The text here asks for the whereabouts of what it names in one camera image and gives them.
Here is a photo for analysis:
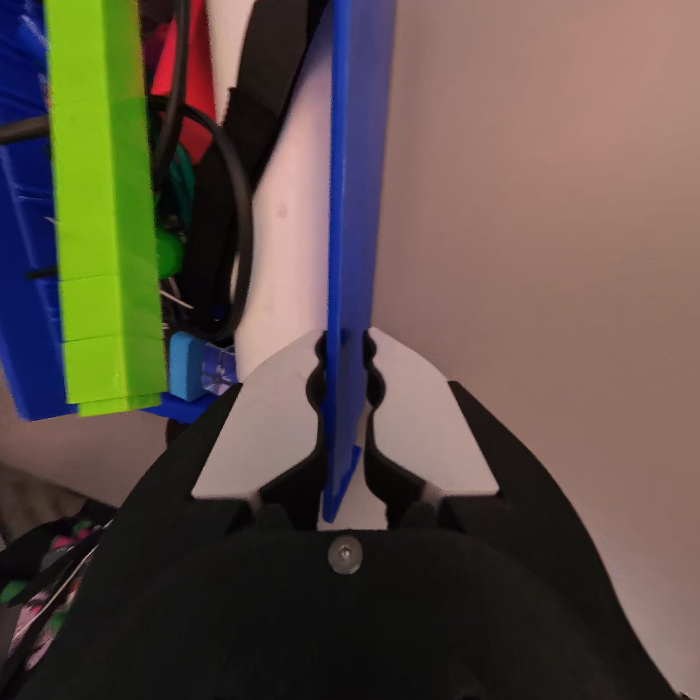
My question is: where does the red toy piece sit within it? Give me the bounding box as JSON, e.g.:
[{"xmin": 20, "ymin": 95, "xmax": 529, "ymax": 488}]
[{"xmin": 149, "ymin": 0, "xmax": 218, "ymax": 165}]

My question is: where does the black cable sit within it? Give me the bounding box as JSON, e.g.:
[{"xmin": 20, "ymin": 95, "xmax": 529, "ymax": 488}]
[{"xmin": 147, "ymin": 0, "xmax": 255, "ymax": 344}]

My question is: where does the blue sponge block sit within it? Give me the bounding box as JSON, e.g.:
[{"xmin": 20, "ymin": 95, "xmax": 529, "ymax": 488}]
[{"xmin": 168, "ymin": 331, "xmax": 207, "ymax": 403}]

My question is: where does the bundle of coloured wires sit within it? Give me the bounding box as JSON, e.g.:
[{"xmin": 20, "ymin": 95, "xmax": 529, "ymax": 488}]
[{"xmin": 155, "ymin": 126, "xmax": 197, "ymax": 230}]

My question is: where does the long green block bar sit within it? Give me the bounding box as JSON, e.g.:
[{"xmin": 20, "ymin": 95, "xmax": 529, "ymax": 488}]
[{"xmin": 43, "ymin": 0, "xmax": 168, "ymax": 418}]

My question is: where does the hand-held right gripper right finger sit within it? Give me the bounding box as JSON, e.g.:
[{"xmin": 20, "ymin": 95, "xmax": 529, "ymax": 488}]
[{"xmin": 362, "ymin": 327, "xmax": 501, "ymax": 530}]

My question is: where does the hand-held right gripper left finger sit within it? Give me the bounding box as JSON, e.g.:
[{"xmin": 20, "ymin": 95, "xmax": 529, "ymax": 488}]
[{"xmin": 190, "ymin": 328, "xmax": 329, "ymax": 530}]

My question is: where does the blue plastic bin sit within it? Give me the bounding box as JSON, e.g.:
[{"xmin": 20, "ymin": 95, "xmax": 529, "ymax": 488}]
[{"xmin": 0, "ymin": 0, "xmax": 398, "ymax": 526}]

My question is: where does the short green toy block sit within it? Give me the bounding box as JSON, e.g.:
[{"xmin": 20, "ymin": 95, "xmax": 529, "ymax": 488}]
[{"xmin": 157, "ymin": 229, "xmax": 186, "ymax": 276}]

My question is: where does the white and black roll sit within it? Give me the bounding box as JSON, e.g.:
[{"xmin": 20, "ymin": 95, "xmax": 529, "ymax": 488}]
[{"xmin": 210, "ymin": 0, "xmax": 335, "ymax": 378}]

